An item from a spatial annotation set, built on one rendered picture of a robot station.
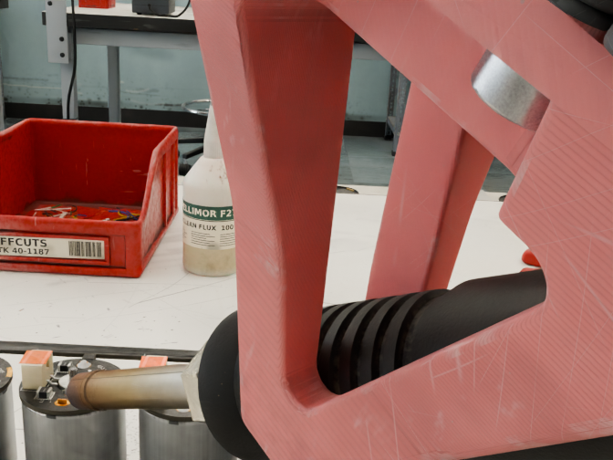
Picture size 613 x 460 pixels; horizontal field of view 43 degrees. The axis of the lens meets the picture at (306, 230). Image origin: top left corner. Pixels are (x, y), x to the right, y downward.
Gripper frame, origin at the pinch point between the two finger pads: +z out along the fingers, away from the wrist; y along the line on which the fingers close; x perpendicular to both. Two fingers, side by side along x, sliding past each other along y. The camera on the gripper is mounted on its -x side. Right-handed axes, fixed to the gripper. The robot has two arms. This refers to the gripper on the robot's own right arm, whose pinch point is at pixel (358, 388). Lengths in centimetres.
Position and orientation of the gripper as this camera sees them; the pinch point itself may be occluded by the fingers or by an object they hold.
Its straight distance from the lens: 11.0
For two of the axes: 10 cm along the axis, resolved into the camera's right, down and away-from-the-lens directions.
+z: -3.7, 7.2, 5.9
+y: -7.1, 1.9, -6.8
